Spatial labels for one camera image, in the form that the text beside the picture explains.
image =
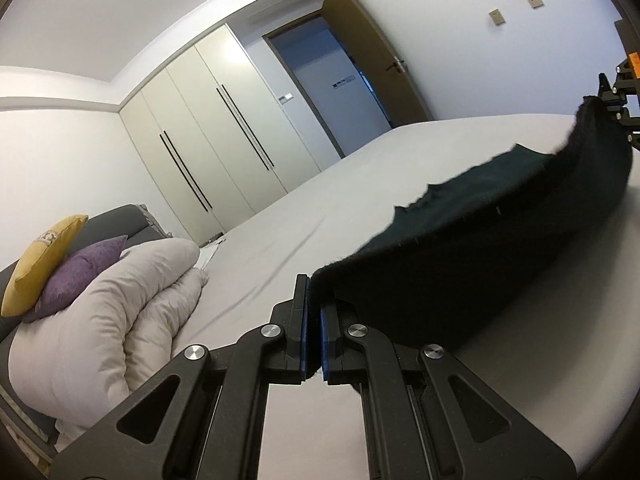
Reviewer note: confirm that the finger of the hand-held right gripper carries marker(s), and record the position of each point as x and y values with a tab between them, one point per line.
612	91
631	132

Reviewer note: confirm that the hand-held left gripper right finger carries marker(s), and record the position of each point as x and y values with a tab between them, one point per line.
325	345

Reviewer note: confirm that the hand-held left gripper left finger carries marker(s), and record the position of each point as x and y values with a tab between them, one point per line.
303	340

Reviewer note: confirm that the black knit sweater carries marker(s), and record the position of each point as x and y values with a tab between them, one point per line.
475	220

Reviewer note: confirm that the bed with white sheet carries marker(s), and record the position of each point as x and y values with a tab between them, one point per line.
450	150

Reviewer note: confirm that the grey padded headboard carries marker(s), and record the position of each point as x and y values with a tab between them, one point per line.
137	225

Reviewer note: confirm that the beige duvet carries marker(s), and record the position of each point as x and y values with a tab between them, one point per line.
100	320

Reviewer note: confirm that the purple cushion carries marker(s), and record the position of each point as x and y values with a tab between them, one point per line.
75	275

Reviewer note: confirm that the cream wardrobe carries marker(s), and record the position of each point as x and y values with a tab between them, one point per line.
210	120

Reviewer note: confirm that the brown door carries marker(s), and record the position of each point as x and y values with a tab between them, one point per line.
370	35

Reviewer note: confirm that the yellow cushion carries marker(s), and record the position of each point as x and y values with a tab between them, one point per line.
35	260

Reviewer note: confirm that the patterned grey cloth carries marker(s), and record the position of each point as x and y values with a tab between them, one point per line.
22	425

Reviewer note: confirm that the beige wall socket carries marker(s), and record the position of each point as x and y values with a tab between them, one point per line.
497	16
533	0

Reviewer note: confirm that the white wall thermostat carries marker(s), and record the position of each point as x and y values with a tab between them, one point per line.
286	98

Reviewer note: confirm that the small wall sign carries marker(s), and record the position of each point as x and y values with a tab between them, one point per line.
342	82

